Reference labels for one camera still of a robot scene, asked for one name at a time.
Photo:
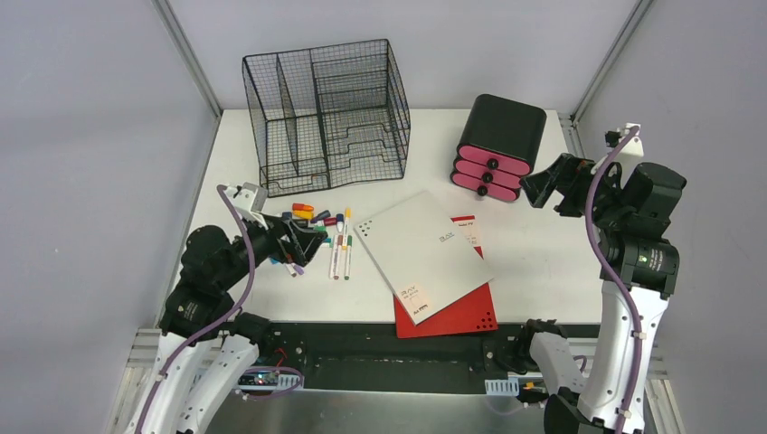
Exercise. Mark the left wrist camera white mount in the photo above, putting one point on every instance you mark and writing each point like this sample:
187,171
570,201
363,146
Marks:
248,200

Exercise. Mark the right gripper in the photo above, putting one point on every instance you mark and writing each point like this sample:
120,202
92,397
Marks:
570,173

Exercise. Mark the white A4 folder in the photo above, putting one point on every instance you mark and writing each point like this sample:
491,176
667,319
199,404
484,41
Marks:
394,235

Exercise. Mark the yellow highlighter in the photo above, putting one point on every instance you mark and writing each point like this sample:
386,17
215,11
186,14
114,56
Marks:
302,214

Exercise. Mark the black mounting base plate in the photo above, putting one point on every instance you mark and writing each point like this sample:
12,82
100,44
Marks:
369,357

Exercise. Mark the black wire mesh desk organizer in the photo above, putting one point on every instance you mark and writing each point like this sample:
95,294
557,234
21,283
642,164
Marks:
327,117

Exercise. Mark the brown cap white marker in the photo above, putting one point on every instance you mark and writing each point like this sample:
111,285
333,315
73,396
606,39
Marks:
335,257

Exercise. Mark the yellow cap white marker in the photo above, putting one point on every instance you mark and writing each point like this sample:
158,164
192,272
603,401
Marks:
342,221

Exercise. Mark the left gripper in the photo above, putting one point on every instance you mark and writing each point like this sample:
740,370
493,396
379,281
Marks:
285,239

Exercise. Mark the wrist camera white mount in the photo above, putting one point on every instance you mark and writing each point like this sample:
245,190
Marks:
248,200
625,144

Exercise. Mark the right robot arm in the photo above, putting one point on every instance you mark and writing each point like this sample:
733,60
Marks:
627,218

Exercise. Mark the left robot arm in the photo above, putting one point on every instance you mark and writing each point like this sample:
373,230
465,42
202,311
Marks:
206,342

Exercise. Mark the red A4 folder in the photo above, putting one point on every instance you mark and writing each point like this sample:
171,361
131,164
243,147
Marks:
461,311

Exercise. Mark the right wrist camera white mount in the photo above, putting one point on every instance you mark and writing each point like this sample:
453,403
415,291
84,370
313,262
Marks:
625,144

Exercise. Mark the black pink drawer unit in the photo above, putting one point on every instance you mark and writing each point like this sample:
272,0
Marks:
498,146

